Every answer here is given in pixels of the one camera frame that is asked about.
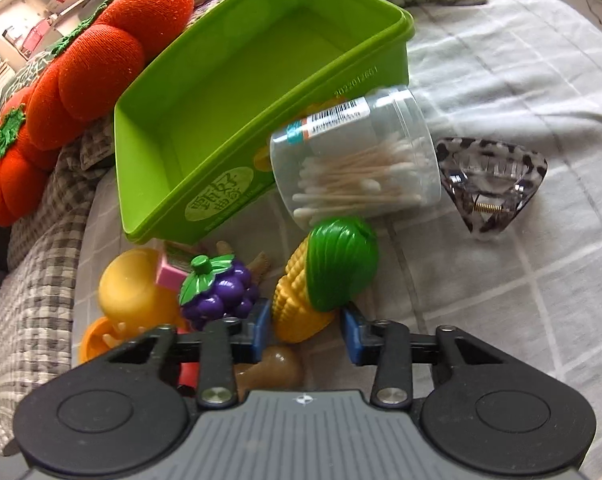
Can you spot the green plastic box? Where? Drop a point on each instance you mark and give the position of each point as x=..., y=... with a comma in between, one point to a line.
x=191, y=134

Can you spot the yellow green toy corn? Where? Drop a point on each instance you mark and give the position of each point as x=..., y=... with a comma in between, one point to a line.
x=333, y=264

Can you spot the grey spotted hair claw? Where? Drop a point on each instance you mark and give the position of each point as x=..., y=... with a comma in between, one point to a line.
x=488, y=181

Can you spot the large orange pumpkin pillow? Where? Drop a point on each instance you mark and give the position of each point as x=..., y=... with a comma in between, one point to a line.
x=93, y=66

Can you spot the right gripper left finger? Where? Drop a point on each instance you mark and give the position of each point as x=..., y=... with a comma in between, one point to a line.
x=224, y=344

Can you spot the brown reindeer figurine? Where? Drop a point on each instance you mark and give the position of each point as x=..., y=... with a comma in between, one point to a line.
x=279, y=369

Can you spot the grey checked blanket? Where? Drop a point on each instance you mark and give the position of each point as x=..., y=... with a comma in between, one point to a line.
x=38, y=272

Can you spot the yellow toy cup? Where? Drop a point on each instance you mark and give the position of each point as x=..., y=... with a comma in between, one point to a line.
x=130, y=297

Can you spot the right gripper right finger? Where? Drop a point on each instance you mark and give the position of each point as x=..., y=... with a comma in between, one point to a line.
x=386, y=345

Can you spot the small orange pumpkin pillow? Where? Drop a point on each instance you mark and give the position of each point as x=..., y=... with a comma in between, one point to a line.
x=24, y=169

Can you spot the clear cotton swab jar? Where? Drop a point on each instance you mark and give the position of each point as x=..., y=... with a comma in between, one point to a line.
x=362, y=158

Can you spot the pink toy block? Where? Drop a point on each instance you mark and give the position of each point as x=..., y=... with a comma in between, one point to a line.
x=174, y=264

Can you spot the orange toy ring plate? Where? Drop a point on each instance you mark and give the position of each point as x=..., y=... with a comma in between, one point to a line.
x=102, y=336

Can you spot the light grey grid sheet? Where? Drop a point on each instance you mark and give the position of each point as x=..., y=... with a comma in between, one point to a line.
x=525, y=72

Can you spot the purple toy grapes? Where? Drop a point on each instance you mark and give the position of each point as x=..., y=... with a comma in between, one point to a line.
x=218, y=287

